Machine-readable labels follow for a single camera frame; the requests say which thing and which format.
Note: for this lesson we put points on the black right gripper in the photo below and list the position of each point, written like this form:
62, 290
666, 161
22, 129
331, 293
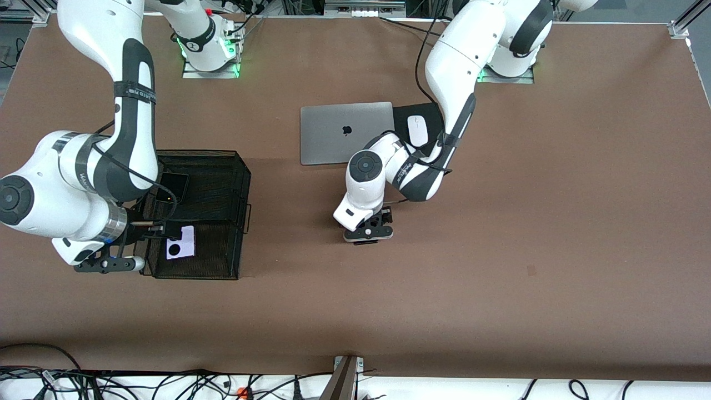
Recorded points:
137, 229

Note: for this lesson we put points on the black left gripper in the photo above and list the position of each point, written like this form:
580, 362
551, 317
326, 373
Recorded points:
384, 215

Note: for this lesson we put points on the lilac flip phone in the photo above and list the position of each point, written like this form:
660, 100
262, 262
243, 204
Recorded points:
189, 250

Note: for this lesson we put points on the long black smartphone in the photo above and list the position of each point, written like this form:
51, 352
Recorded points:
364, 243

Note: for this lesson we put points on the small black flip phone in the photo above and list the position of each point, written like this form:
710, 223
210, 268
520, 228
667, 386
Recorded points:
175, 186

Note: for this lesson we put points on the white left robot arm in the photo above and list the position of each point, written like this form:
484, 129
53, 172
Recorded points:
461, 55

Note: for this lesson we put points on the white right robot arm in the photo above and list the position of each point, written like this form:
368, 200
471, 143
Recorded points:
50, 200

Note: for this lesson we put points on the silver closed laptop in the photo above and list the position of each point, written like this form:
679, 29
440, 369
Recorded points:
328, 139

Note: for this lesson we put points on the white computer mouse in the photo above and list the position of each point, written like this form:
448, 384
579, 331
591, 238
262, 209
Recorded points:
415, 130

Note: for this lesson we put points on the black mouse pad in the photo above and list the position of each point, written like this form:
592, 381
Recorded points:
402, 119

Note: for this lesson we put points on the grey power strip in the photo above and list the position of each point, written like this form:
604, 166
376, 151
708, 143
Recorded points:
364, 11

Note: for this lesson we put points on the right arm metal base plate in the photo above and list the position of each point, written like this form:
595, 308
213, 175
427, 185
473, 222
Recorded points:
191, 74

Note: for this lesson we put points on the grey metal camera bracket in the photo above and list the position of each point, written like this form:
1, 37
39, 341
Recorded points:
341, 383

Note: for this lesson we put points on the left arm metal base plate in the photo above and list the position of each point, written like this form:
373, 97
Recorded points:
522, 80

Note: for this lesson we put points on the aluminium frame profile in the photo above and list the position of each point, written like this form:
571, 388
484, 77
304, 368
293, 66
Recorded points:
33, 15
679, 28

